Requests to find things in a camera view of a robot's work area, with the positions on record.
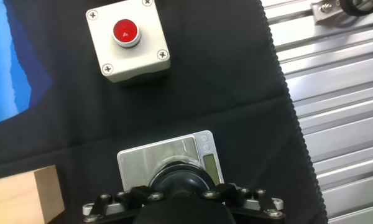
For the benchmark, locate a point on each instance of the black cloth with blue print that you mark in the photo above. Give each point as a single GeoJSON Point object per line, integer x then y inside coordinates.
{"type": "Point", "coordinates": [205, 93]}

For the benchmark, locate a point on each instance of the clear glass jar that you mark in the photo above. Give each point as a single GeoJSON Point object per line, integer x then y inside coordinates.
{"type": "Point", "coordinates": [180, 162]}

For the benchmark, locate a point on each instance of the black jar lid with knob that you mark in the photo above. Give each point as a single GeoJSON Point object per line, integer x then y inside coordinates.
{"type": "Point", "coordinates": [180, 182]}

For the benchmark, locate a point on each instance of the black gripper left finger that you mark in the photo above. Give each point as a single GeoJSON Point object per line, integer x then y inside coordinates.
{"type": "Point", "coordinates": [127, 196]}

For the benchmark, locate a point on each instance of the light wooden cube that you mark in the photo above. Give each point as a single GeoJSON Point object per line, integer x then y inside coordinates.
{"type": "Point", "coordinates": [12, 199]}

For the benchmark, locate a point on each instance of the silver digital scale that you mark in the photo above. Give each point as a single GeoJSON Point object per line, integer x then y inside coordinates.
{"type": "Point", "coordinates": [136, 165]}

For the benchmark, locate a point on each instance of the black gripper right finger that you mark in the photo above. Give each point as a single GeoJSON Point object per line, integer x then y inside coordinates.
{"type": "Point", "coordinates": [261, 202]}

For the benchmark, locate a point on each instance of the small silver bracket device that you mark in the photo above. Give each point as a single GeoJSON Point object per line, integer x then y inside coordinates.
{"type": "Point", "coordinates": [324, 11]}

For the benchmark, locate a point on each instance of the white box with red button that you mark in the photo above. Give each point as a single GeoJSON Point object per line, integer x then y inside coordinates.
{"type": "Point", "coordinates": [133, 59]}

